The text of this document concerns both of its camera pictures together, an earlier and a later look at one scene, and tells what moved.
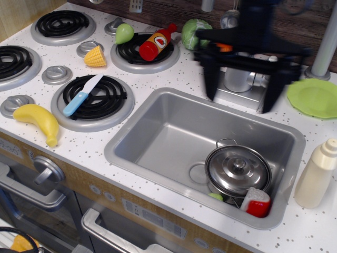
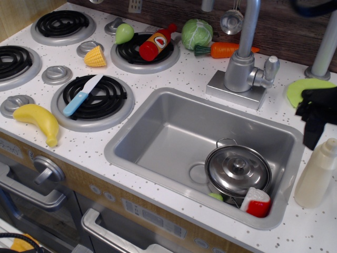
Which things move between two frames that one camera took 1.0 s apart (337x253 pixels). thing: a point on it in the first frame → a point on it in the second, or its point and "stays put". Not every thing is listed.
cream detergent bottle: [317, 175] stays put
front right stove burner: [110, 103] stays put
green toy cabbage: [188, 36] stays put
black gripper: [247, 47] → [318, 105]
